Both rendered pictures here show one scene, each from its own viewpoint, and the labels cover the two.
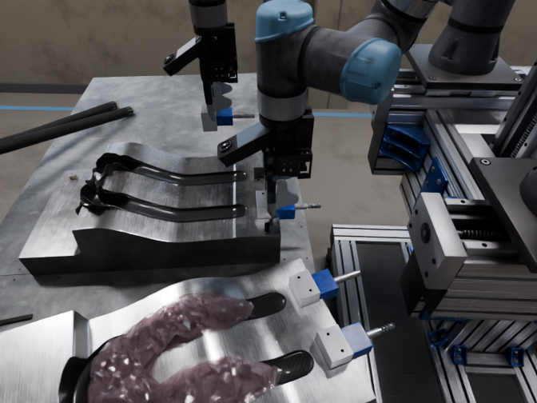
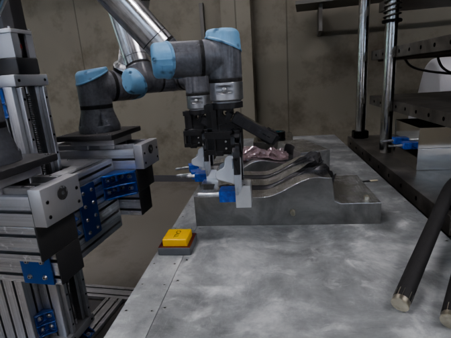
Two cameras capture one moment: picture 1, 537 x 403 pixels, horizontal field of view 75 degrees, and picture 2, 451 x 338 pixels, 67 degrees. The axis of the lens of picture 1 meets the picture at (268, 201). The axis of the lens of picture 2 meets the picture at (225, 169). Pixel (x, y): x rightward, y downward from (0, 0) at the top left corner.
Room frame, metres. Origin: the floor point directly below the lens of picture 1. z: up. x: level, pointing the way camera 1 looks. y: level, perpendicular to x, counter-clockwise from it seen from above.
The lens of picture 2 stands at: (1.55, 0.26, 1.20)
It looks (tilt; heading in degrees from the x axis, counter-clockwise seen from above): 15 degrees down; 191
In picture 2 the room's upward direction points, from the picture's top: 4 degrees counter-clockwise
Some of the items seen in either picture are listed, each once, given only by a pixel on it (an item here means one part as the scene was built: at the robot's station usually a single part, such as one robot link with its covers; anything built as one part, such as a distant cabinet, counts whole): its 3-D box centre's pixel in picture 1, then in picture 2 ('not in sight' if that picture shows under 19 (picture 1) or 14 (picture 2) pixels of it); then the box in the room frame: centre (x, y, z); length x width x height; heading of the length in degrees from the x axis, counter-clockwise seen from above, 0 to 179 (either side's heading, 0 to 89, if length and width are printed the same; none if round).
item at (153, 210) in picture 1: (162, 187); (276, 170); (0.53, 0.22, 0.92); 0.35 x 0.16 x 0.09; 94
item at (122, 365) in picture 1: (180, 357); (257, 153); (0.20, 0.13, 0.90); 0.26 x 0.18 x 0.08; 111
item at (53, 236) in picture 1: (161, 201); (282, 186); (0.54, 0.23, 0.87); 0.50 x 0.26 x 0.14; 94
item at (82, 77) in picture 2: not in sight; (94, 86); (0.36, -0.45, 1.20); 0.13 x 0.12 x 0.14; 146
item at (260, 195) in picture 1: (288, 207); (198, 176); (0.50, -0.04, 0.89); 0.13 x 0.05 x 0.05; 94
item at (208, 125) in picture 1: (228, 116); (224, 194); (0.78, 0.10, 0.93); 0.13 x 0.05 x 0.05; 94
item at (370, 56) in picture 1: (355, 61); (172, 79); (0.45, -0.11, 1.21); 0.11 x 0.11 x 0.08; 56
